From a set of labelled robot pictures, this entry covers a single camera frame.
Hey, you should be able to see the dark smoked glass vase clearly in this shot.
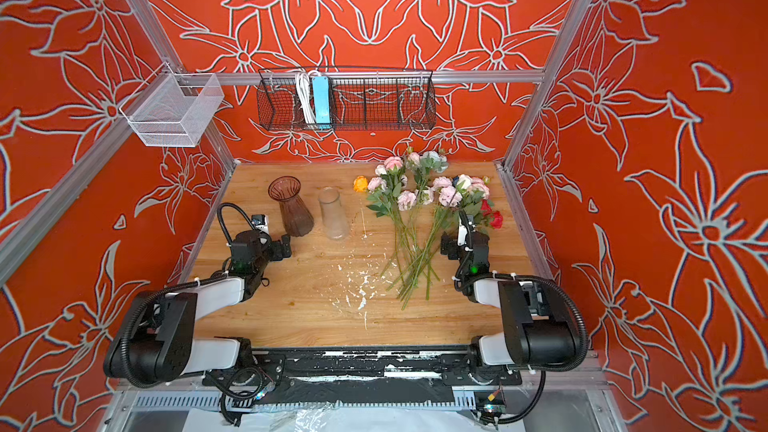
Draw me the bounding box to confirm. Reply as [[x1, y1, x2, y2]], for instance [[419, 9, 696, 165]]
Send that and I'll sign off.
[[268, 176, 314, 237]]

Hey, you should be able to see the pink peony stem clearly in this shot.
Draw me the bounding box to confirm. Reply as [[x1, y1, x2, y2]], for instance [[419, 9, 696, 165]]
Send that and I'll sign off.
[[397, 177, 464, 310]]

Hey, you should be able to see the white green flower stem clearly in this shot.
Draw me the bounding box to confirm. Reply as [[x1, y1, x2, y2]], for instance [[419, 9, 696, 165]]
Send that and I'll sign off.
[[406, 151, 455, 272]]

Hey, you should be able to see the pink rose stem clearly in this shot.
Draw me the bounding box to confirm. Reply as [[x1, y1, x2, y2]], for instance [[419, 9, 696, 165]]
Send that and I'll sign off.
[[384, 156, 417, 275]]

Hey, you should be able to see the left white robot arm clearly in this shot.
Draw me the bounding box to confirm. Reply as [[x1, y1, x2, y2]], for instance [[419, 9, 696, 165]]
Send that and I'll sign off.
[[103, 202, 292, 388]]

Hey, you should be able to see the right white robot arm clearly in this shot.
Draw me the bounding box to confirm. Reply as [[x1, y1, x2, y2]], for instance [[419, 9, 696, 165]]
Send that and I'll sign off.
[[440, 212, 589, 372]]

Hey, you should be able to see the clear glass vase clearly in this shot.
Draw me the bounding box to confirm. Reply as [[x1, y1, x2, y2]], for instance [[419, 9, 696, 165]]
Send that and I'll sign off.
[[318, 187, 350, 240]]

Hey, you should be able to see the red rose stem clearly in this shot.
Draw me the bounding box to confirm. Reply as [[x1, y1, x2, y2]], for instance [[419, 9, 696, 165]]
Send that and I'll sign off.
[[479, 199, 504, 229]]

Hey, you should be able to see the pink rose bunch right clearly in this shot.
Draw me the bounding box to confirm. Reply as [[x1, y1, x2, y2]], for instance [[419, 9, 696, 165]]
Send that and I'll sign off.
[[456, 175, 490, 216]]

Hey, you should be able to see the small pink flower bunch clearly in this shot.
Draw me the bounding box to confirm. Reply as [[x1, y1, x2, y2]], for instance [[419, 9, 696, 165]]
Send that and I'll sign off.
[[367, 173, 417, 271]]

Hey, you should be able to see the orange flower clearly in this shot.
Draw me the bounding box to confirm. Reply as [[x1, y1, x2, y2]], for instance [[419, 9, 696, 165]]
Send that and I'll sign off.
[[353, 176, 369, 193]]

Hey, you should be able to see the light blue box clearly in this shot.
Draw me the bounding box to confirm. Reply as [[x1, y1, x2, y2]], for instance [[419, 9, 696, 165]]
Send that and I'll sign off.
[[312, 75, 331, 129]]

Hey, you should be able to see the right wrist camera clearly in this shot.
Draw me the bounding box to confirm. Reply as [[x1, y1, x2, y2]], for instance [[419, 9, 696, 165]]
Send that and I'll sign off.
[[457, 215, 470, 246]]

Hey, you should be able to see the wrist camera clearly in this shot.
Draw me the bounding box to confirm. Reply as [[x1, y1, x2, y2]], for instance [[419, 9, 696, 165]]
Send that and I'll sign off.
[[250, 214, 269, 234], [457, 215, 470, 246]]

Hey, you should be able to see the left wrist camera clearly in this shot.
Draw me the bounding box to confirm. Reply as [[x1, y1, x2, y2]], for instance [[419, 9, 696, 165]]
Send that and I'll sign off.
[[250, 214, 269, 234]]

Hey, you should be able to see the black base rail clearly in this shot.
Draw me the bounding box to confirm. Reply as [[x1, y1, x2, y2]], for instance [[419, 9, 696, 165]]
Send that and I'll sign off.
[[202, 345, 522, 408]]

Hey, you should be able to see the black wire wall basket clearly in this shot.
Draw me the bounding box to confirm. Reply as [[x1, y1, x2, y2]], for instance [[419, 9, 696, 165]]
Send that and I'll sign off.
[[256, 67, 437, 131]]

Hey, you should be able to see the white cable bundle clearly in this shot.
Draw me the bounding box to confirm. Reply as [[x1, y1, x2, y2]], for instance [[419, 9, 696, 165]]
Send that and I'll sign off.
[[295, 70, 318, 127]]

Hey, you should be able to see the clear acrylic wall bin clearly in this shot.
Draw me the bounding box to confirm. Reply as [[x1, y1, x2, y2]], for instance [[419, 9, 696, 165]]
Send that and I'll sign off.
[[119, 73, 224, 147]]

